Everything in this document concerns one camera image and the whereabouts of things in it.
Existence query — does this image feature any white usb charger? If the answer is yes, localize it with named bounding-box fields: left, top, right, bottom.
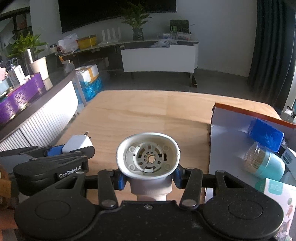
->
left=61, top=132, right=93, bottom=154

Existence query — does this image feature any white socket adapter plug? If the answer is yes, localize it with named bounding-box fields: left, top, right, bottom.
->
left=116, top=133, right=181, bottom=201

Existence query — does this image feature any blue packaged pack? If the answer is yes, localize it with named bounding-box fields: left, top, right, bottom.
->
left=247, top=119, right=285, bottom=152

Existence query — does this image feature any adhesive bandage box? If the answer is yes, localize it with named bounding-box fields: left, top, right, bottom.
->
left=255, top=178, right=295, bottom=240

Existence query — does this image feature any white charger product box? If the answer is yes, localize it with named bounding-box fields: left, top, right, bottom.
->
left=277, top=137, right=295, bottom=165

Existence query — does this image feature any left hand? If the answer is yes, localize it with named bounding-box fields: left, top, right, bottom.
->
left=1, top=167, right=16, bottom=240

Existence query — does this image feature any curved reception counter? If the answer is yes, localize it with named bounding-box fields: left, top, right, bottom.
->
left=1, top=64, right=78, bottom=151

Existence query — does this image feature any orange white cardboard box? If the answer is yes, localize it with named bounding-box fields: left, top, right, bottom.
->
left=208, top=102, right=296, bottom=202

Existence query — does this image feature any blue plastic bag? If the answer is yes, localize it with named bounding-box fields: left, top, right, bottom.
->
left=79, top=77, right=103, bottom=102

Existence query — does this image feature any white yellow carton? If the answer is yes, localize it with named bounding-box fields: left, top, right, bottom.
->
left=76, top=64, right=99, bottom=83

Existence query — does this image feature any teal toothpick jar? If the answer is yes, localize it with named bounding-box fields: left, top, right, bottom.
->
left=243, top=142, right=285, bottom=181

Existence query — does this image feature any green plant on counter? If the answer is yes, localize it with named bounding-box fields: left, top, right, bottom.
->
left=9, top=32, right=48, bottom=72

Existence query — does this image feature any white plastic bag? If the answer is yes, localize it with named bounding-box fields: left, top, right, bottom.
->
left=58, top=34, right=79, bottom=54

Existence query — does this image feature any yellow box on console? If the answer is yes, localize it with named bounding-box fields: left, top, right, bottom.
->
left=77, top=35, right=97, bottom=50

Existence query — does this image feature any white tv console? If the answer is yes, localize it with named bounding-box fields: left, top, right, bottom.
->
left=62, top=39, right=199, bottom=82

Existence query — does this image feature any white wifi router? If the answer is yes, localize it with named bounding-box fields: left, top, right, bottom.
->
left=99, top=27, right=121, bottom=45

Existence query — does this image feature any dark curtain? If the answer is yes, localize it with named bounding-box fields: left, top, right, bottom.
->
left=247, top=1, right=295, bottom=111

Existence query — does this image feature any potted plant in vase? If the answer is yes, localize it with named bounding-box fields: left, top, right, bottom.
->
left=121, top=3, right=151, bottom=41

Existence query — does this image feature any wall television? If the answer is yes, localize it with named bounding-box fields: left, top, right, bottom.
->
left=58, top=0, right=177, bottom=33

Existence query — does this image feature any dark photo frame box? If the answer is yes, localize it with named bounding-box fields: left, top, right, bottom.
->
left=170, top=20, right=190, bottom=34

